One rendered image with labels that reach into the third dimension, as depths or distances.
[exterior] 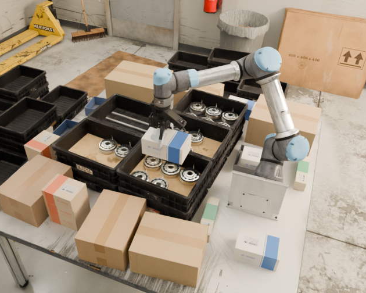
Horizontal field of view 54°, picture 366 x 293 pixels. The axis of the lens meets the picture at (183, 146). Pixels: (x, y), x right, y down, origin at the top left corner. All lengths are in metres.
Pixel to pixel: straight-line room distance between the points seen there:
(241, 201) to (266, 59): 0.72
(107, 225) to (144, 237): 0.18
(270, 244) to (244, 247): 0.12
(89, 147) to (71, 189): 0.42
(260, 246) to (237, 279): 0.18
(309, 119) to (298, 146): 0.67
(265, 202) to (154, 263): 0.64
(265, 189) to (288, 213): 0.25
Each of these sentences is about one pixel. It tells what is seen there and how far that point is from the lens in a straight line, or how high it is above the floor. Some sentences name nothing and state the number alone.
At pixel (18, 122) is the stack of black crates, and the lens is 3.03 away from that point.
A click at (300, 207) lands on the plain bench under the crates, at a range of 2.07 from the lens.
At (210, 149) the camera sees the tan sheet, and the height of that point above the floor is 0.83.
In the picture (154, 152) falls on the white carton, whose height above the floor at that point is 1.07.
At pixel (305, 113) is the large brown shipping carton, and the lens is 2.41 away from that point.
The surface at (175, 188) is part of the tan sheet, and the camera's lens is 1.85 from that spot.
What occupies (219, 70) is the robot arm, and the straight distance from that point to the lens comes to 1.73.
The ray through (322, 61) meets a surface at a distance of 4.53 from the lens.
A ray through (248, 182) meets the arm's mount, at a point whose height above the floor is 0.91.
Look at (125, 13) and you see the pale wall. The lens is 5.27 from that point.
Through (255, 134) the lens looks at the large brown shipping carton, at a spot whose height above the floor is 0.79.
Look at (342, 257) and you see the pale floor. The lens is 2.87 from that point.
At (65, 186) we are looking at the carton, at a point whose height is 0.92.
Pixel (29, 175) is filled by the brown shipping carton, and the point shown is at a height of 0.86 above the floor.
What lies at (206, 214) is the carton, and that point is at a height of 0.76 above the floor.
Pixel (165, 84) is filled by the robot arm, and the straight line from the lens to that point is 1.48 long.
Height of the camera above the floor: 2.17
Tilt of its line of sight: 40 degrees down
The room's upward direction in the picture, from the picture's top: 3 degrees clockwise
